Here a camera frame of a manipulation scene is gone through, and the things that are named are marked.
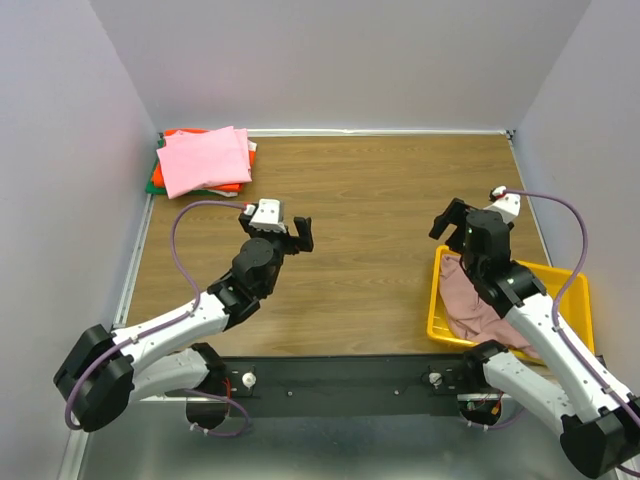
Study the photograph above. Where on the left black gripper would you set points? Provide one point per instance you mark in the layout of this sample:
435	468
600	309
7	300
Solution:
288	240

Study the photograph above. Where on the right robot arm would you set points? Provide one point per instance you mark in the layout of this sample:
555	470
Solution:
595	415

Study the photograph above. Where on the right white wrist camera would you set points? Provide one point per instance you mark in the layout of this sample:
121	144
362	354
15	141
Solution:
506	204

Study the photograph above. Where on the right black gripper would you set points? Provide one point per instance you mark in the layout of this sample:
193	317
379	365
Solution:
454	220

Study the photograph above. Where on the folded pink t-shirt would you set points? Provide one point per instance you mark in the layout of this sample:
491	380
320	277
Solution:
205	160

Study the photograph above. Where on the folded orange t-shirt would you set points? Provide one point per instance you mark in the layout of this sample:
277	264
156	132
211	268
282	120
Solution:
165	177

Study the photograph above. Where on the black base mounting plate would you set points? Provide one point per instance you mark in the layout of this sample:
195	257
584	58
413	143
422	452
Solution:
333	386

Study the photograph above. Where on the dusty pink graphic t-shirt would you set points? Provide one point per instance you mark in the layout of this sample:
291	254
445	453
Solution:
469	317

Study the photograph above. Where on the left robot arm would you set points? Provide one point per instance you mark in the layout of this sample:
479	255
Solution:
97	377

